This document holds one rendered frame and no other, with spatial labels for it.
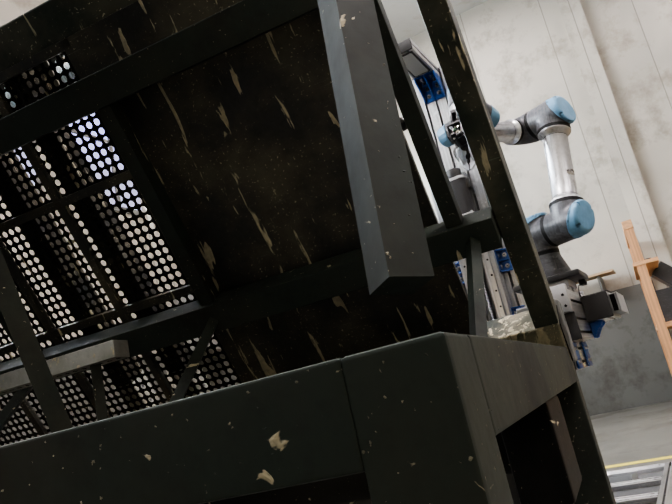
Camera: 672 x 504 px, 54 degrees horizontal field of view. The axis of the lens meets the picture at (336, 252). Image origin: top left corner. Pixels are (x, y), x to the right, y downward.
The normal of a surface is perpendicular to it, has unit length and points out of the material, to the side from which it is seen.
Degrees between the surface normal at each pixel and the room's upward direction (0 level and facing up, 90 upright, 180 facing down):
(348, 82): 83
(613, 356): 90
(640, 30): 90
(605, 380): 90
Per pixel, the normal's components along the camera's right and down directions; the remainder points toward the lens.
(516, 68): -0.47, -0.11
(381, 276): -0.93, -0.01
